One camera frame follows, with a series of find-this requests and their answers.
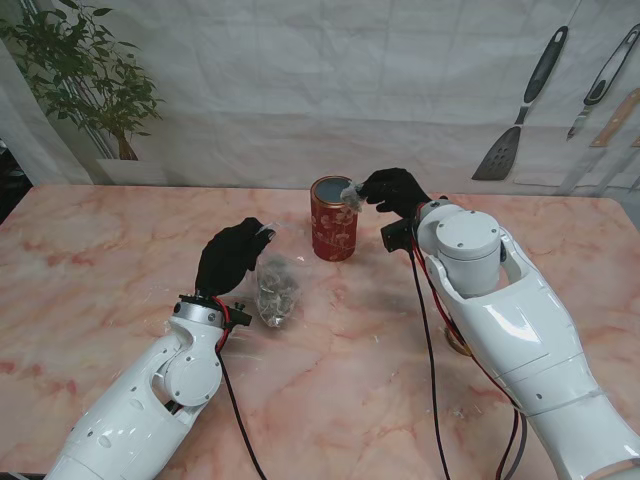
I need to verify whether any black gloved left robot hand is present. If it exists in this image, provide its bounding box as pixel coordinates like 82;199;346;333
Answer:
194;217;277;297

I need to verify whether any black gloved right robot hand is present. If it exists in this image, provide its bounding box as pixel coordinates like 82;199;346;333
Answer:
360;167;432;219

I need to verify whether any mesh tea bag with tag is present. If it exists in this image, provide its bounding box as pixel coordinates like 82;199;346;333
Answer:
339;179;369;215

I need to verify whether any clear plastic bag of teabags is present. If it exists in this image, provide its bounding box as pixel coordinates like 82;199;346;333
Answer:
252;252;302;330

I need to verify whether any red floral tea canister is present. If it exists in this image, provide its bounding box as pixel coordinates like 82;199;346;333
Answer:
309;174;360;264

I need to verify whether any round bronze canister lid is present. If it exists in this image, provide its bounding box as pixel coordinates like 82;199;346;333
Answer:
446;327;472;355

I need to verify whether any black slotted spatula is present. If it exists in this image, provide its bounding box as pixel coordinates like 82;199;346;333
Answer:
471;25;570;181

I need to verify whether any green leafy plant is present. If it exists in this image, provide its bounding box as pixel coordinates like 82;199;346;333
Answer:
0;0;165;161

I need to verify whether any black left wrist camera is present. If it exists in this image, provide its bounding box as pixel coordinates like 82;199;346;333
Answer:
227;301;253;327

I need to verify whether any black red right arm cable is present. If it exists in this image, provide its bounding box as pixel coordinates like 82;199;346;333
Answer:
407;239;529;480

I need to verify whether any black red arm cable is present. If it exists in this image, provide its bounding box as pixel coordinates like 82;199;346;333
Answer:
217;324;272;480
407;239;529;480

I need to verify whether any black red left arm cable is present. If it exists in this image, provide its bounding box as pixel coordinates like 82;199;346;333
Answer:
217;324;272;480

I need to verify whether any black handled peeler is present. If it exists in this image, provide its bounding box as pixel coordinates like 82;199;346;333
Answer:
566;22;640;140

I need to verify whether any wooden handle knife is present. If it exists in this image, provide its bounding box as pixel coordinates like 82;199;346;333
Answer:
589;87;640;149

